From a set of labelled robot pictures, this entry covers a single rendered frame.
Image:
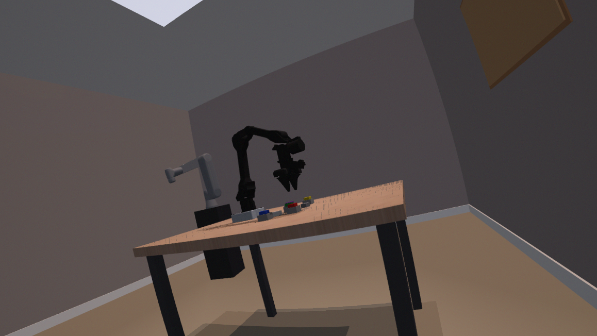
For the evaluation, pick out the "yellow button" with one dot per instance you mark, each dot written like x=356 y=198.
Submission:
x=308 y=200

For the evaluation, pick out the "blue button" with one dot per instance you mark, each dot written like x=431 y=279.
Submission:
x=264 y=215

